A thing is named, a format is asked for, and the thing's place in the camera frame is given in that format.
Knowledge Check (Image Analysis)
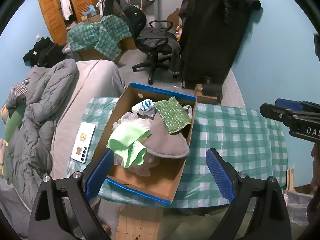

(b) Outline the light green microfiber cloth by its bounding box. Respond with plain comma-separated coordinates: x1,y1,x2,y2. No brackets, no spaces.
107,122,150,168

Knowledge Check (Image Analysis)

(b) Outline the knotted white plastic bag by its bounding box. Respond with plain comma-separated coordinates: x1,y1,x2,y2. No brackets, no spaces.
183,105,193,119

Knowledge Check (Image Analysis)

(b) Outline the translucent white plastic bag bundle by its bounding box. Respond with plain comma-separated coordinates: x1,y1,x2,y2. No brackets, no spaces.
107,112,159,177

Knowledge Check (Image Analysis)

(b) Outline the green patterned sponge cloth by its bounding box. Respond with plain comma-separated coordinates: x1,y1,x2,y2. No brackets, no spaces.
155,96,191,134

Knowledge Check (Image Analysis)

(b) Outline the grey fleece mitten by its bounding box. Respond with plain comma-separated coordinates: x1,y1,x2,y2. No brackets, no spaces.
143,113,189,159

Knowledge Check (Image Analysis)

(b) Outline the white blue striped sock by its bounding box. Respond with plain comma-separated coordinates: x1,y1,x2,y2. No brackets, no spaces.
131,99,156,118

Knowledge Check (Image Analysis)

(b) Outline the person's right hand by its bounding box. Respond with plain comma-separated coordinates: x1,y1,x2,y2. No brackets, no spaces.
311,144,320,192

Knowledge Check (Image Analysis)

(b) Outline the silver plastic bag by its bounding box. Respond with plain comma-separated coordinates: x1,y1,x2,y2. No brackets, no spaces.
283,190,312,226

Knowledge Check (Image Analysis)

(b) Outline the grey quilted duvet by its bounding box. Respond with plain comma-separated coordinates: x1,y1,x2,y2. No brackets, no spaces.
4,59,78,209

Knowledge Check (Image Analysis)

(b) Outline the white smartphone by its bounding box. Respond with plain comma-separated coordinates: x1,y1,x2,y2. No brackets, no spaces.
71,122,95,164

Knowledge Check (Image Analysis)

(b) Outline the green checkered tablecloth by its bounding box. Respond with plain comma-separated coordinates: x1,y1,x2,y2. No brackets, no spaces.
66,97,288,209

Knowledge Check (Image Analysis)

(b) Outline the small cardboard box on floor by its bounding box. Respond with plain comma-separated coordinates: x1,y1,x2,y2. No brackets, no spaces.
195,83,222,105

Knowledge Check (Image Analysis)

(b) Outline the green pillow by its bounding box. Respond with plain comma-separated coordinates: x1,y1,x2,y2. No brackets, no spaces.
4,103,25,143

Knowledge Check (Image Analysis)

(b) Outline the cardboard box with blue rim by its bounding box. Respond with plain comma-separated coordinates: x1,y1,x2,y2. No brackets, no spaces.
97,82,197,205

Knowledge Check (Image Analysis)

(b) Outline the large black suitcase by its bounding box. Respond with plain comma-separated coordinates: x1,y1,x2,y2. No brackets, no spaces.
179,0,261,88

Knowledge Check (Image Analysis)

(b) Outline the beige bed sheet mattress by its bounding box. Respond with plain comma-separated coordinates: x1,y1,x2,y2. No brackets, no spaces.
0,59,126,238

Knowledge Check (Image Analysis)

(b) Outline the black office chair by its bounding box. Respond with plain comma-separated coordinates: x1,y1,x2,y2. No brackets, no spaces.
123,5,181,85

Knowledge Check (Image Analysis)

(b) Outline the black clothes pile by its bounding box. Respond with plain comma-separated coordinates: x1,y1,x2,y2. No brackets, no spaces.
23,37,66,68

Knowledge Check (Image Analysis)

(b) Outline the green checkered cloth on boxes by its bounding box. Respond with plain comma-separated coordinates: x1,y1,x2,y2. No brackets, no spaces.
67,15,131,60

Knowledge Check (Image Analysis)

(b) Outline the orange wooden wardrobe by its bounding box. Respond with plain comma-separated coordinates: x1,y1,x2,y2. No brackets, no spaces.
38,0,97,45

